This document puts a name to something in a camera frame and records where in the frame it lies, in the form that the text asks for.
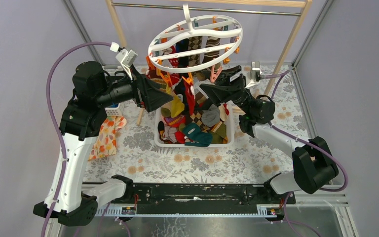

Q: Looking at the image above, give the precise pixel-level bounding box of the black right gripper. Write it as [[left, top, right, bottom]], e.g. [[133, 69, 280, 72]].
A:
[[200, 65, 255, 116]]

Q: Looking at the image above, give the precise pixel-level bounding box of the yellow mustard sock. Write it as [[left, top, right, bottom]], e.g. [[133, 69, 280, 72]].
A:
[[162, 87, 185, 118]]

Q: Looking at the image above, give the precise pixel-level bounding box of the white round sock hanger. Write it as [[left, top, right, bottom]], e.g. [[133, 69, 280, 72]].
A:
[[147, 4, 243, 74]]

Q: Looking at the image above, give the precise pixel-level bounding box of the red santa sock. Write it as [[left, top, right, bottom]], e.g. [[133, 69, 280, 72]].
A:
[[184, 80, 195, 115]]

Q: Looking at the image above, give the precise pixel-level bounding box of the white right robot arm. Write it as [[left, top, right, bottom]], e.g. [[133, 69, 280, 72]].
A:
[[200, 74, 340, 203]]

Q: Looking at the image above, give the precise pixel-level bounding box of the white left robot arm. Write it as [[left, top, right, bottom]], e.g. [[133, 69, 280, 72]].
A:
[[33, 61, 173, 227]]

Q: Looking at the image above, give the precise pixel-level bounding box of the white perforated basket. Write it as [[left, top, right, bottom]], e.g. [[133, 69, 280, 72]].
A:
[[105, 103, 125, 117]]

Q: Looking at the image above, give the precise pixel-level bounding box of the white plastic sock bin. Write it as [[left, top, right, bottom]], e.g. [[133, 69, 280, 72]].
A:
[[153, 108, 235, 149]]

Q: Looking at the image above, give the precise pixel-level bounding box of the teal green sock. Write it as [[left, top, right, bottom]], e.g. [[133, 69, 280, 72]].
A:
[[182, 123, 213, 147]]

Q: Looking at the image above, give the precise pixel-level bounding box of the orange floral cloth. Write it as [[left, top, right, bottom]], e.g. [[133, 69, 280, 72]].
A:
[[88, 116, 127, 161]]

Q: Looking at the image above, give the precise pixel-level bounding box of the floral patterned table mat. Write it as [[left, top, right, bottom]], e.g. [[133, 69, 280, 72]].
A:
[[83, 64, 323, 185]]

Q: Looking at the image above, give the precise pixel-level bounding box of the metal hanging rod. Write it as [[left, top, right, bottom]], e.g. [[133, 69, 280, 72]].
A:
[[111, 2, 301, 17]]

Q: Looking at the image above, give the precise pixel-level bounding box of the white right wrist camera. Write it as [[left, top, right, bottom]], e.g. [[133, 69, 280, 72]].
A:
[[244, 61, 262, 88]]

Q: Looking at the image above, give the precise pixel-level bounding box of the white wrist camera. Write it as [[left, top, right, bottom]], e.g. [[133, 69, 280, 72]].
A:
[[110, 42, 138, 81], [244, 61, 262, 88]]

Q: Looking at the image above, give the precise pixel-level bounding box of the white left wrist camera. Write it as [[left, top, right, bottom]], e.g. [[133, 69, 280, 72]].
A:
[[110, 42, 138, 81]]

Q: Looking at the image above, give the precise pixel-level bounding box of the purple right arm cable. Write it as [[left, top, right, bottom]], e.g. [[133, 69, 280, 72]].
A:
[[260, 70, 349, 193]]

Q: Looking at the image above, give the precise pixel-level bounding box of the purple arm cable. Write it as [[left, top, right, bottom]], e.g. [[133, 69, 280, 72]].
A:
[[260, 70, 349, 193], [40, 41, 112, 237]]

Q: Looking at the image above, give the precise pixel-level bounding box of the wooden clothes rack frame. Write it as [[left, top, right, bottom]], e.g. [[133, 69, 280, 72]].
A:
[[103, 0, 313, 126]]

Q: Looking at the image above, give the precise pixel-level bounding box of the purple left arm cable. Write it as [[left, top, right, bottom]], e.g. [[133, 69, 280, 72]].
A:
[[40, 41, 112, 237]]

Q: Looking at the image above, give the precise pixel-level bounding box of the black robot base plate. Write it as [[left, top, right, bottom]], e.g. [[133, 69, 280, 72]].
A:
[[103, 183, 297, 206]]

